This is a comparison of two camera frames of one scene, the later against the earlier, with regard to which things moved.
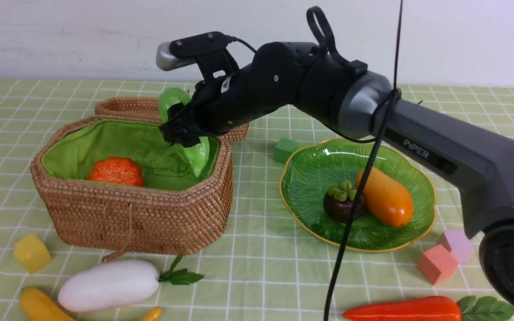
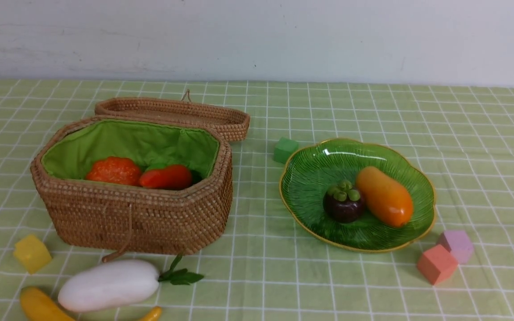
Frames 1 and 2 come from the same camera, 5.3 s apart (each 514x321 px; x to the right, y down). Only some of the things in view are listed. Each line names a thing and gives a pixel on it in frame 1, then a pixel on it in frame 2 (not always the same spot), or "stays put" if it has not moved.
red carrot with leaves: [199, 154] to [173, 177]
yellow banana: [38, 307] stays put
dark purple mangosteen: [338, 201] stays put
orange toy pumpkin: [117, 169] stays put
